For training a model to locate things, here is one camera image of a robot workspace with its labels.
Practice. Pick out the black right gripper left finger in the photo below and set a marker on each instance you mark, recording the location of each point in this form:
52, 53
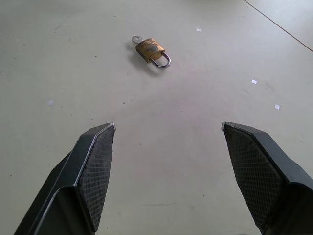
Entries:
80, 181

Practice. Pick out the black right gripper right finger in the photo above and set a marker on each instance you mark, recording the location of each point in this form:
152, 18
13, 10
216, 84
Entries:
264, 176

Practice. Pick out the silver key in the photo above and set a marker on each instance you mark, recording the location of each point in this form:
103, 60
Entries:
136, 38

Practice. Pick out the brass padlock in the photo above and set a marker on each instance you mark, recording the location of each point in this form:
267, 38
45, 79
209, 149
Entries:
151, 51

